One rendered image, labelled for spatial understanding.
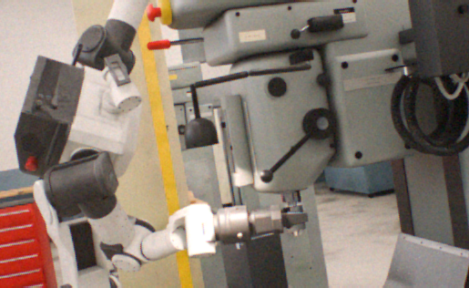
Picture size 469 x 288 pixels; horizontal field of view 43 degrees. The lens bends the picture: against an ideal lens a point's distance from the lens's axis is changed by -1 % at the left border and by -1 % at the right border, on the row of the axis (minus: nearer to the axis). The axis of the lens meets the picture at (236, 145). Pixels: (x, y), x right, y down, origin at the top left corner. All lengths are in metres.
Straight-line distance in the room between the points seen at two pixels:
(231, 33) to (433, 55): 0.41
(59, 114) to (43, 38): 8.98
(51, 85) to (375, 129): 0.80
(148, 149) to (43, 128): 1.60
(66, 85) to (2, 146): 8.82
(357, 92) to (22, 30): 9.36
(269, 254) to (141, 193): 1.36
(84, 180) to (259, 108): 0.44
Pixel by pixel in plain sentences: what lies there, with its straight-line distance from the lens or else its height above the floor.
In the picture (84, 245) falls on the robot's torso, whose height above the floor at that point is 1.19.
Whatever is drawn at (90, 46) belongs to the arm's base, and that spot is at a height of 1.75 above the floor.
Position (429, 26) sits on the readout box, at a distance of 1.23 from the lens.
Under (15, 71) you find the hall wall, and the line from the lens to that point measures 10.44.
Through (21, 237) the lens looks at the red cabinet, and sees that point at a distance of 5.89.
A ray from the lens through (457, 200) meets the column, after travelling 1.53.
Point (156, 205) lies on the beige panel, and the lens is 3.13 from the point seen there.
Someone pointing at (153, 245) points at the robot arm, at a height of 1.21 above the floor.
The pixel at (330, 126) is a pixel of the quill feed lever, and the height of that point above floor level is 1.45.
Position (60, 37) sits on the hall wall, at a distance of 10.49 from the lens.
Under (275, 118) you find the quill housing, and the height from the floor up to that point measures 1.48.
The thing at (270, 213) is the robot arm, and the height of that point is 1.26.
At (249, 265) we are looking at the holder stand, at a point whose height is 1.05.
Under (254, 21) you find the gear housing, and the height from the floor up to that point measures 1.70.
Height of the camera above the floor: 1.51
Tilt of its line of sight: 3 degrees down
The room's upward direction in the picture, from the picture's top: 9 degrees counter-clockwise
